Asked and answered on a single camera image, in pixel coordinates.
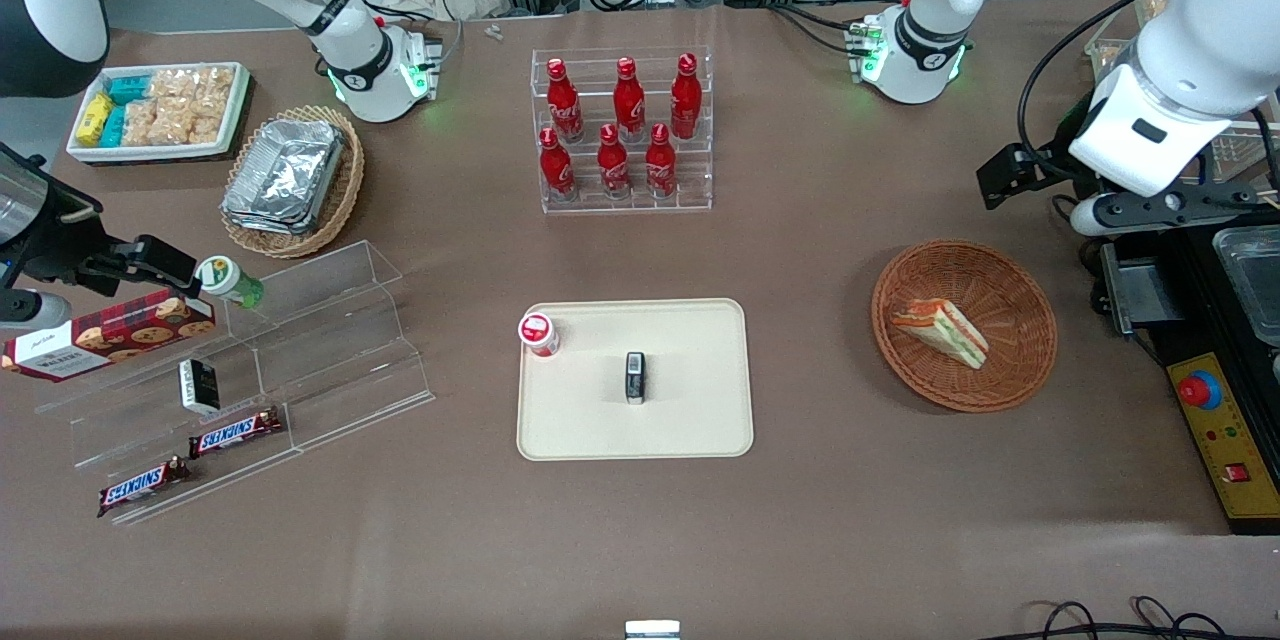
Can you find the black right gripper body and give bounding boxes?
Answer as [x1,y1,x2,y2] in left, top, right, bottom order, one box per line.
[0,148,113,289]

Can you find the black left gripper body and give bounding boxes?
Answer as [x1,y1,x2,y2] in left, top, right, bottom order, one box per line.
[1015,142,1101,211]

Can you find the triangular sandwich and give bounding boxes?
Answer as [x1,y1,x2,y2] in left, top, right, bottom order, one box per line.
[889,297,991,372]

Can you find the white snack tray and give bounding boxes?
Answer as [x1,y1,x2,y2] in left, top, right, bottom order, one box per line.
[66,61,252,167]

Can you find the brown wicker basket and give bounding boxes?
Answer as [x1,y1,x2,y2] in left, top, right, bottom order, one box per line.
[870,238,1059,414]

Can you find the light wicker basket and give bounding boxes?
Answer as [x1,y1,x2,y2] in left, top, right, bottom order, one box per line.
[219,104,367,260]

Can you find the beige plastic tray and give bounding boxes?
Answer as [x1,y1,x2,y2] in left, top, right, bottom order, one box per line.
[516,298,754,462]

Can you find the red tartan cookie box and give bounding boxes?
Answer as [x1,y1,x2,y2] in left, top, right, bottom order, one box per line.
[0,287,217,384]

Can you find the green white cup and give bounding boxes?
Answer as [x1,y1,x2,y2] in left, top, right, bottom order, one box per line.
[195,254,267,312]

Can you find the aluminium foil container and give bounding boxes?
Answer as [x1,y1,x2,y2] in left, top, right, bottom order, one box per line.
[224,208,319,237]
[221,117,347,226]

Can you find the small black white box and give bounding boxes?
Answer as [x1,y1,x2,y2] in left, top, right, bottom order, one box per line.
[177,357,222,417]

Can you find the yellow snack packet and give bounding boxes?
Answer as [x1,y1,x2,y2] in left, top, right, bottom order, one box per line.
[75,92,114,147]

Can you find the clear box of snacks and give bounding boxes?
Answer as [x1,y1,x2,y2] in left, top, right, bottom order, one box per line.
[1084,0,1173,87]

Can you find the clear rice cracker packet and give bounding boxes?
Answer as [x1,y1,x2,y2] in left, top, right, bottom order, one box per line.
[148,69,197,109]
[121,100,169,148]
[160,104,229,147]
[190,66,237,113]

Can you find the snickers chocolate bar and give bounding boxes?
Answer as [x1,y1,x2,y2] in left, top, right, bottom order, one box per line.
[187,406,285,460]
[96,456,192,519]

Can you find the clear acrylic display shelf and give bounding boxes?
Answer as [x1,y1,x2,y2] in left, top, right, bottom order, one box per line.
[34,239,437,528]

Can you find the clear plastic container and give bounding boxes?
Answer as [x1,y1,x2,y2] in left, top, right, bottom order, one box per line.
[1212,224,1280,347]

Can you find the red emergency stop button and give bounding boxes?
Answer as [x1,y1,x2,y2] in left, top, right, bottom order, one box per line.
[1177,369,1224,412]

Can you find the red cola bottle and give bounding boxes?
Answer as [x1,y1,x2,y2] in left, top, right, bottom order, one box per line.
[538,127,577,202]
[596,123,632,200]
[612,56,647,144]
[644,122,679,200]
[669,52,704,141]
[545,58,585,144]

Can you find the black machine with yellow panel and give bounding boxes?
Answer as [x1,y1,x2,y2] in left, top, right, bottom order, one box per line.
[1060,90,1280,535]

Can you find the clear acrylic bottle rack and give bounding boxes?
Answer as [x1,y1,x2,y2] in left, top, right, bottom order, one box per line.
[529,45,715,217]

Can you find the red-capped small white bottle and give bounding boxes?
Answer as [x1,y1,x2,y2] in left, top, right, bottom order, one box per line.
[516,312,562,359]

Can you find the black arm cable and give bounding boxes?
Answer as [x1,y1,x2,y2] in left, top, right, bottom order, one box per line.
[1016,0,1166,183]

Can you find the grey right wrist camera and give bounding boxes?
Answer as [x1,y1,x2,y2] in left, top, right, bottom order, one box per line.
[0,289,73,332]

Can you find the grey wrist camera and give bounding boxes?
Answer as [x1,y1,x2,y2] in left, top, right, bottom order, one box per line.
[0,289,73,332]
[1069,184,1258,239]

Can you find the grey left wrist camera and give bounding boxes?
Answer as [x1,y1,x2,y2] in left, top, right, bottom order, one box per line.
[1069,184,1258,239]

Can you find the grey metal bracket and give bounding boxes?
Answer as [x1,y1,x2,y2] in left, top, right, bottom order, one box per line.
[1099,239,1193,338]

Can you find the white wire rack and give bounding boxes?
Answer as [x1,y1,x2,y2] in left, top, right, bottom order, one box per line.
[1185,85,1280,193]

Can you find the black floor cables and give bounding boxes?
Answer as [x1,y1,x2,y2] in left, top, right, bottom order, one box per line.
[985,596,1280,640]

